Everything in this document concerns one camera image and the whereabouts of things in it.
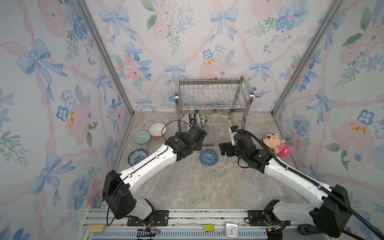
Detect blue mesh pattern bowl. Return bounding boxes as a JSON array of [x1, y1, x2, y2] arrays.
[[199, 149, 219, 166]]

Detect green leaf pattern bowl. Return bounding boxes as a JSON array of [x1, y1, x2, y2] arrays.
[[199, 114, 209, 128]]

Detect stainless steel dish rack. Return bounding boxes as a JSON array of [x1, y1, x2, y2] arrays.
[[175, 76, 255, 147]]

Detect green white patterned bowl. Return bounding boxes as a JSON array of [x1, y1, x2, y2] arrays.
[[183, 114, 190, 123]]

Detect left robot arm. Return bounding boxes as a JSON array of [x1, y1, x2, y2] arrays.
[[102, 125, 207, 224]]

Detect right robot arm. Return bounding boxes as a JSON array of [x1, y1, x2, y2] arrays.
[[219, 130, 351, 237]]

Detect plush doll pink shirt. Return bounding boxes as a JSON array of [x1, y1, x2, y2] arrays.
[[262, 133, 291, 158]]

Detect white orange bowl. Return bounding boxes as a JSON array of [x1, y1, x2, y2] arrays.
[[149, 123, 167, 138]]

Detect pale green bowl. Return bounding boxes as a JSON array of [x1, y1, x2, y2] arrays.
[[133, 131, 151, 145]]

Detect blue white patterned bowl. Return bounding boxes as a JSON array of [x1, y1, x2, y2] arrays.
[[128, 149, 148, 166]]

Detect small silver alarm clock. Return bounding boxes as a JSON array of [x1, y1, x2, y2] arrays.
[[225, 222, 239, 239]]

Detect green orange small block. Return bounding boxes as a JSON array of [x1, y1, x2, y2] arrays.
[[204, 224, 215, 232]]

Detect black stapler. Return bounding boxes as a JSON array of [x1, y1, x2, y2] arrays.
[[298, 225, 317, 236]]

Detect wooden block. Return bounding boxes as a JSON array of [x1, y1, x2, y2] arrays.
[[90, 225, 106, 233]]

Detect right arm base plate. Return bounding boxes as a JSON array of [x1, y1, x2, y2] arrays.
[[245, 210, 285, 228]]

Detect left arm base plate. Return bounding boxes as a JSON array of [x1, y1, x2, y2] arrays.
[[127, 210, 170, 227]]

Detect black connector with wires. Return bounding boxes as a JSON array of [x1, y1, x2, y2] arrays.
[[136, 228, 161, 240]]

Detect black corrugated cable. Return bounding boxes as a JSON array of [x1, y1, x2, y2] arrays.
[[236, 128, 384, 240]]

